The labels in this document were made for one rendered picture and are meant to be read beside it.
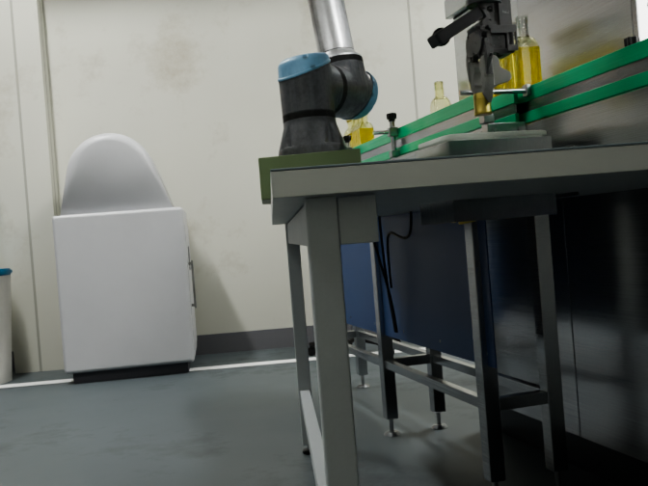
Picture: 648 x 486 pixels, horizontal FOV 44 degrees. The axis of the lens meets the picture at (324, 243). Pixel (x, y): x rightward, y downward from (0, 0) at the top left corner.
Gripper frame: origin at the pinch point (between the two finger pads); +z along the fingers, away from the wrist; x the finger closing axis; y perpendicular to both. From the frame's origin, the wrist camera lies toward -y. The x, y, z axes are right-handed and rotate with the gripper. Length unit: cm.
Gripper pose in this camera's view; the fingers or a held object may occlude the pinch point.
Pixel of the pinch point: (481, 97)
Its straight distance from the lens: 167.5
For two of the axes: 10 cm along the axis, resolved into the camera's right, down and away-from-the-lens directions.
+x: -2.3, 0.1, 9.7
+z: 0.8, 10.0, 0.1
